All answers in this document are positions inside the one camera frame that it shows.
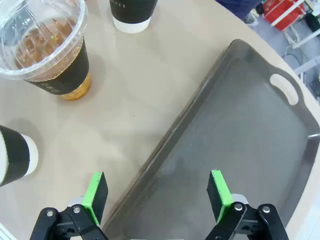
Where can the clear dome-lid iced coffee cup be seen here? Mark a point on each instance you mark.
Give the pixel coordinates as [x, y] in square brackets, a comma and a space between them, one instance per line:
[72, 72]

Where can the dark grey serving tray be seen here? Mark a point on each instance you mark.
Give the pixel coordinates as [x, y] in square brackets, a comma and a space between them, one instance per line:
[237, 140]

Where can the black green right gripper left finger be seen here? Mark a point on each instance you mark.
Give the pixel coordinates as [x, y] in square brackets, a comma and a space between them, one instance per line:
[96, 195]

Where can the white paper cup black sleeve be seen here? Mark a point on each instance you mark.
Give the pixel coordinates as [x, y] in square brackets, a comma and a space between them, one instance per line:
[130, 12]
[15, 155]

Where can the person in navy jacket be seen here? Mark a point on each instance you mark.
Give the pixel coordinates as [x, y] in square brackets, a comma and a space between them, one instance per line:
[237, 6]

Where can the white metal frame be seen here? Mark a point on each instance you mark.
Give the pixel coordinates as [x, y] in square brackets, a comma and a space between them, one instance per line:
[308, 37]

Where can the red box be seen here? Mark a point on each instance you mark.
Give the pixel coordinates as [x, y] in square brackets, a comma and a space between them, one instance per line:
[285, 13]

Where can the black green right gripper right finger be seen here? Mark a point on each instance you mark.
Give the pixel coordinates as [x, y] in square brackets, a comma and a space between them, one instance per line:
[220, 192]

